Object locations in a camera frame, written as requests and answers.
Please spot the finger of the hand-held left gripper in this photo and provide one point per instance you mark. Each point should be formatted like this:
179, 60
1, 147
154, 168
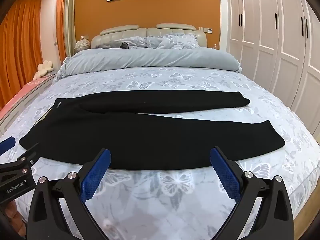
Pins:
6, 145
23, 165

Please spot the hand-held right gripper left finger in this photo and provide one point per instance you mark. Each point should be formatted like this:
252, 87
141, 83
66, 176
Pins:
96, 175

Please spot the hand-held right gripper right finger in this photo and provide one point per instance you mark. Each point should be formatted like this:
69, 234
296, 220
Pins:
225, 175

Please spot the pink bench cushion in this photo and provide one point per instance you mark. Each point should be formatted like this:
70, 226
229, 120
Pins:
22, 92

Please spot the butterfly print bed sheet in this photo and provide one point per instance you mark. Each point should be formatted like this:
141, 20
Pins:
175, 200

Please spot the white flower plush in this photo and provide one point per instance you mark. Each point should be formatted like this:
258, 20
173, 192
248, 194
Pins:
45, 67

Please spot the orange curtain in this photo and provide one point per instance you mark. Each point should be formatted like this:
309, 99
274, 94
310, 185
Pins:
60, 20
20, 47

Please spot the white bedside ornament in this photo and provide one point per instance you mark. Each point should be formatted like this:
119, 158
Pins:
82, 44

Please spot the grey duvet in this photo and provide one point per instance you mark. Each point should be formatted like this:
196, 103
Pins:
150, 58

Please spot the grey floral pillow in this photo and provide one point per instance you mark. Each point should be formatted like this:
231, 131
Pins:
172, 42
117, 43

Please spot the white panelled wardrobe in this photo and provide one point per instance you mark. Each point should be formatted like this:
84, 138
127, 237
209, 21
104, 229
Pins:
272, 30

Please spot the butterfly print pillows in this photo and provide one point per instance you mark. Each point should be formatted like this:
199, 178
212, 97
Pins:
147, 31

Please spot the white wall switch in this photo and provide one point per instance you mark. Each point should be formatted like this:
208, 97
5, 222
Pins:
208, 30

